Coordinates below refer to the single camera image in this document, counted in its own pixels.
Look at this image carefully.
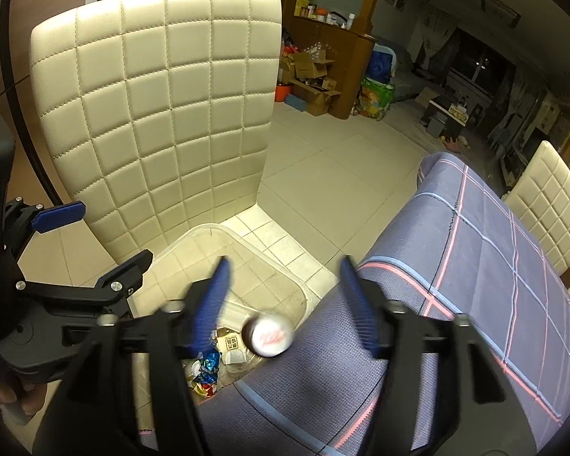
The blue plaid tablecloth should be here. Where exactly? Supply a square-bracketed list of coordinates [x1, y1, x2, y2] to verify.
[197, 152, 570, 456]

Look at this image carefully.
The black cable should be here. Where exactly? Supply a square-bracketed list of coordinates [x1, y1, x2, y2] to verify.
[0, 0, 70, 207]

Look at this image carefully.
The dark coffee table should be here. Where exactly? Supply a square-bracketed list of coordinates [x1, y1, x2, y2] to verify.
[425, 95, 473, 138]

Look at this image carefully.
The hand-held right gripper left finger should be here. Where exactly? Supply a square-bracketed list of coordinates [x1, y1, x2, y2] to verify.
[31, 256, 233, 456]

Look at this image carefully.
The person's left hand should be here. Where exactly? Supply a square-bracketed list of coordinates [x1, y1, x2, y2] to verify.
[0, 356, 51, 426]

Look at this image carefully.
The open cardboard box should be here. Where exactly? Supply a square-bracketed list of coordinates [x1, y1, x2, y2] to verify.
[290, 78, 343, 116]
[285, 50, 336, 84]

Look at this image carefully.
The clear plastic bin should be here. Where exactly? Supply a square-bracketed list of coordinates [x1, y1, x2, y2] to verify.
[128, 222, 310, 393]

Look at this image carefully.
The rectangular ceiling lamp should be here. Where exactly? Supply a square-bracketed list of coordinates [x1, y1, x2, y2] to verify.
[480, 0, 523, 29]

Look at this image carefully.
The wooden partition cabinet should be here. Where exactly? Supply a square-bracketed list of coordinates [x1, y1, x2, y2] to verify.
[282, 14, 376, 119]

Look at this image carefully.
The colourful printed bag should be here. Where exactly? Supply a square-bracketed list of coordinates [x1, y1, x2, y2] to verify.
[356, 78, 396, 121]

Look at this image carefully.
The grey sofa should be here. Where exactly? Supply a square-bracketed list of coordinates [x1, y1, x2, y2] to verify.
[375, 35, 440, 103]

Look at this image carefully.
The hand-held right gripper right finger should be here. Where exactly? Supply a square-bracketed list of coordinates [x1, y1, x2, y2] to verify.
[337, 255, 537, 456]

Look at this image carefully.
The dark window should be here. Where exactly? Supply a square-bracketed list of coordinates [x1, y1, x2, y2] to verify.
[451, 28, 516, 91]

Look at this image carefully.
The row of bottles and jars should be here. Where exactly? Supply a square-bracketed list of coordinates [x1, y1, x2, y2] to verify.
[294, 0, 357, 29]

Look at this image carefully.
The white lace curtain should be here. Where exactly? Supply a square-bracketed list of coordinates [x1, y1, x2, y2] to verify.
[415, 9, 457, 70]
[496, 69, 542, 138]

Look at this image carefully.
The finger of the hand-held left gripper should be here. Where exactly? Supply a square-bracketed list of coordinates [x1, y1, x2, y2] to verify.
[2, 198, 87, 248]
[14, 248, 154, 315]

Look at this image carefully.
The blue foil wrapper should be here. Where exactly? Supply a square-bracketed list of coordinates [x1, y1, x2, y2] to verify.
[192, 349, 222, 383]

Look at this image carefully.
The brown medicine bottle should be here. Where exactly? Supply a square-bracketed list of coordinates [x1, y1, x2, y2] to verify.
[241, 311, 295, 357]

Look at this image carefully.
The blue bag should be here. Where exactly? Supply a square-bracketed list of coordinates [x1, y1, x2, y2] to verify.
[367, 45, 399, 84]

